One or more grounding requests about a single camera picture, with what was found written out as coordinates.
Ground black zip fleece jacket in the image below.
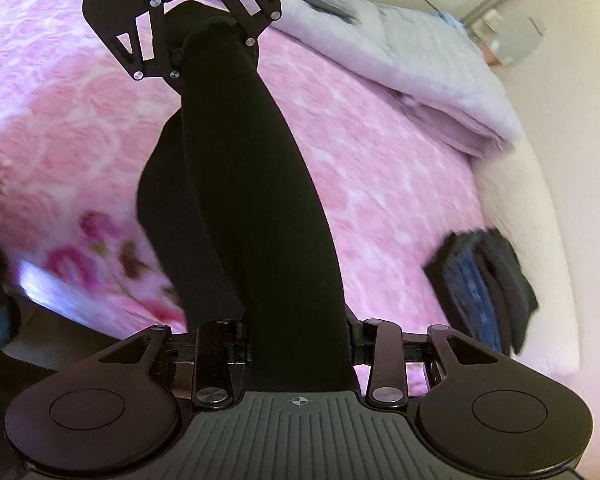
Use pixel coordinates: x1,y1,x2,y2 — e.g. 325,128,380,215
137,1,358,392

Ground folded dark clothes stack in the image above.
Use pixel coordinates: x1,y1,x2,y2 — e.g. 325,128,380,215
424,229,539,356

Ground pink rose bed blanket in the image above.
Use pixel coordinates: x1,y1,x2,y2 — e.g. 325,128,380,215
0,0,484,339

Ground white ribbed rolled quilt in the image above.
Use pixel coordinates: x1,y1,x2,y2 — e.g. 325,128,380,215
274,0,524,158

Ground cream padded bed frame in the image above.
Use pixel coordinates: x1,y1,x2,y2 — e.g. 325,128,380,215
472,139,580,377

